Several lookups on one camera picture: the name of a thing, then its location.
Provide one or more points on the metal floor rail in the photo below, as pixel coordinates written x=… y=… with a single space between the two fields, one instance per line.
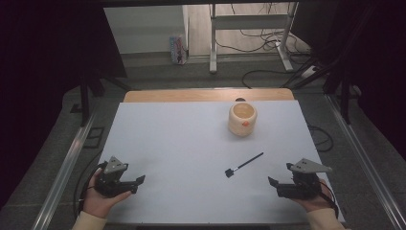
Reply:
x=60 y=179
x=364 y=153

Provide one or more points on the black brush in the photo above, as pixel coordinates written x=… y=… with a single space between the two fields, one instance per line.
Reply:
x=244 y=165

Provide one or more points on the cream cup with orange dot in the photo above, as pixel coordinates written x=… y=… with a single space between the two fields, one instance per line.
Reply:
x=242 y=119

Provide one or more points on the person's right hand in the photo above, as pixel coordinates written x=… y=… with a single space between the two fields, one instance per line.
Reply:
x=314 y=202

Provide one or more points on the white desk frame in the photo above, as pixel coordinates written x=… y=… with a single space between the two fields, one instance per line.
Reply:
x=252 y=22

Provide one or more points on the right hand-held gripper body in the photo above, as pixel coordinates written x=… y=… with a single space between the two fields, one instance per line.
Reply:
x=303 y=185

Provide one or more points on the black curtain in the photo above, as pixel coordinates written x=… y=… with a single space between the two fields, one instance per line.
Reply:
x=48 y=64
x=376 y=64

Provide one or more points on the person's left hand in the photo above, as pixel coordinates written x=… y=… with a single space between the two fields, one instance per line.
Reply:
x=100 y=202

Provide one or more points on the black metal stand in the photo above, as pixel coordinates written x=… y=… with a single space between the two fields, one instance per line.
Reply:
x=344 y=96
x=84 y=99

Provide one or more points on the white table mat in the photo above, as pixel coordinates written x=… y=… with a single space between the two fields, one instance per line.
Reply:
x=191 y=153

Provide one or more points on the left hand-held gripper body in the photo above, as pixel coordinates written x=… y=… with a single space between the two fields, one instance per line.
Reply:
x=110 y=183

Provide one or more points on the black floor frame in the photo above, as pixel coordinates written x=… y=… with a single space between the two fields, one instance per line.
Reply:
x=94 y=137

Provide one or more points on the white power strip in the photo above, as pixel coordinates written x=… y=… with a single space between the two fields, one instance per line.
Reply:
x=309 y=72

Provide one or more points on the wooden table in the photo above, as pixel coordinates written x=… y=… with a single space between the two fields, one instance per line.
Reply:
x=191 y=95

